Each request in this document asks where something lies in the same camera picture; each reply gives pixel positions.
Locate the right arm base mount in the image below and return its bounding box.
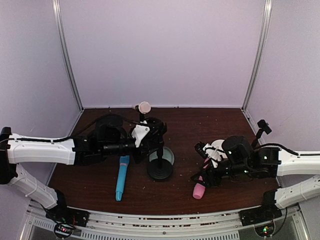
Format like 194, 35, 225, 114
238, 189, 283, 238

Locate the front aluminium rail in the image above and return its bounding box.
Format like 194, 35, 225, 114
24, 208, 306, 240

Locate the pink toy microphone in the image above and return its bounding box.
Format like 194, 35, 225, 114
192, 157, 211, 200

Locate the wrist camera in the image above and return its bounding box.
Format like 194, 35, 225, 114
130, 120, 150, 148
194, 141, 227, 168

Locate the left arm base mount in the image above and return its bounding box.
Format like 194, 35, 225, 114
43, 190, 90, 240

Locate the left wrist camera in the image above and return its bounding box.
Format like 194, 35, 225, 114
130, 120, 150, 148

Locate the left aluminium frame post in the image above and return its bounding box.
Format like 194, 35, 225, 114
52, 0, 84, 112

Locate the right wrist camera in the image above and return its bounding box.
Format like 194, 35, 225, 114
194, 141, 227, 168

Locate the light green ceramic bowl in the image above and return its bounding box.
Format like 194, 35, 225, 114
149, 146, 175, 166

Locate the right aluminium frame post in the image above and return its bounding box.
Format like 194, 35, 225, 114
241, 0, 273, 112

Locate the white ceramic bowl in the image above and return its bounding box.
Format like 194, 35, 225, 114
211, 139, 225, 154

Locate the blue toy microphone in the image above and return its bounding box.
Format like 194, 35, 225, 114
115, 155, 130, 202

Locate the cream toy microphone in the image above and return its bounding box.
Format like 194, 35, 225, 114
132, 101, 152, 114

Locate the aluminium frame post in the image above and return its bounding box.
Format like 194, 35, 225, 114
241, 0, 273, 112
52, 0, 84, 112

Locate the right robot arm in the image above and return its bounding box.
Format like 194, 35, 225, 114
191, 135, 320, 209

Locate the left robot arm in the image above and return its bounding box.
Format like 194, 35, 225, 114
0, 113, 167, 213

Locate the black microphone stand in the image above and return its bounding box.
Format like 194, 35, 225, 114
147, 146, 174, 181
139, 113, 150, 126
251, 119, 272, 148

